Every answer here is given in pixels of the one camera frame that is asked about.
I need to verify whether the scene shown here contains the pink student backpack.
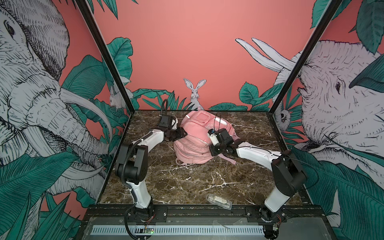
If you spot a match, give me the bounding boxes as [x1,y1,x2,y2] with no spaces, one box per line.
[174,110,239,165]

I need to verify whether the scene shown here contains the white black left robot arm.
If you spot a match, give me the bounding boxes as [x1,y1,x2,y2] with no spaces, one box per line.
[115,127,188,209]

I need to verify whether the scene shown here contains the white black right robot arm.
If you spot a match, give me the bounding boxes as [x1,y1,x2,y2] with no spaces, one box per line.
[209,140,308,221]

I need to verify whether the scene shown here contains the clear plastic eraser box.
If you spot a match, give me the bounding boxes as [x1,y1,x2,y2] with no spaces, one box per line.
[206,194,232,210]

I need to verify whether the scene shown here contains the white perforated vent strip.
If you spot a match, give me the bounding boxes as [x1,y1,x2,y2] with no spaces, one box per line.
[90,225,264,236]

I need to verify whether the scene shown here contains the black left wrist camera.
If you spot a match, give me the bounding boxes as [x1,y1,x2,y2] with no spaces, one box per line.
[157,115,178,131]

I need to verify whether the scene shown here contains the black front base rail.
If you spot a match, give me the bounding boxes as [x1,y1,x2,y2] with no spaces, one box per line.
[83,204,326,224]

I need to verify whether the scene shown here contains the black left corner frame post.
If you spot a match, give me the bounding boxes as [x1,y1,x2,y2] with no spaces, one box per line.
[75,0,135,114]

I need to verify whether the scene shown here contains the black corner frame post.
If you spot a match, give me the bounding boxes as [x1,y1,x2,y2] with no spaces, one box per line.
[75,0,135,114]
[269,0,342,115]

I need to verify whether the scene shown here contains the black right corner frame post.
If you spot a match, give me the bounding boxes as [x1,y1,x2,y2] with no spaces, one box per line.
[269,0,342,115]

